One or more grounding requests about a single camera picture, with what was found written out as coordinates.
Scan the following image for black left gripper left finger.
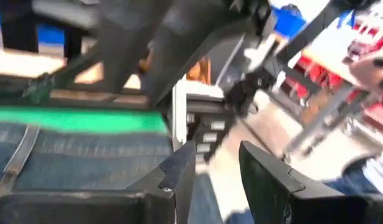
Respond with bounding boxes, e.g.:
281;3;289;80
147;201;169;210
125;140;197;224

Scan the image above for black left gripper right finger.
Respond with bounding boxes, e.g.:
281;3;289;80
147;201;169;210
239;140;306;224

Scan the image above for dark blue denim jeans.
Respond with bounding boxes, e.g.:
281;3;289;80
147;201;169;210
0;121;257;224

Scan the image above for person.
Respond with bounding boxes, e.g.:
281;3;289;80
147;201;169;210
326;151;383;196

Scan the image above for green table mat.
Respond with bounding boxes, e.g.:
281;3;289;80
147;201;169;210
0;105;169;135

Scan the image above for red plastic basket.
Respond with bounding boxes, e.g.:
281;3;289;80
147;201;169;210
284;18;383;133

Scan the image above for small potted artificial plant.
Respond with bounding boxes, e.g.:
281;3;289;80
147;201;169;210
22;73;55;106

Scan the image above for light wooden table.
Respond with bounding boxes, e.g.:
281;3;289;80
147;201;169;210
0;48;67;79

